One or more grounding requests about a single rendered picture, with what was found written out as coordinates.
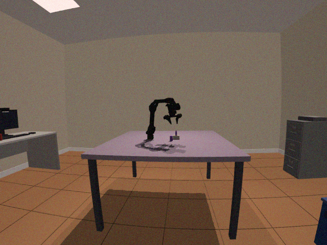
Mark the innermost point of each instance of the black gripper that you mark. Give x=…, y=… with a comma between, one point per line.
x=172, y=114

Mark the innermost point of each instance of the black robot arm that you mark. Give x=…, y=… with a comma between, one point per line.
x=171, y=104

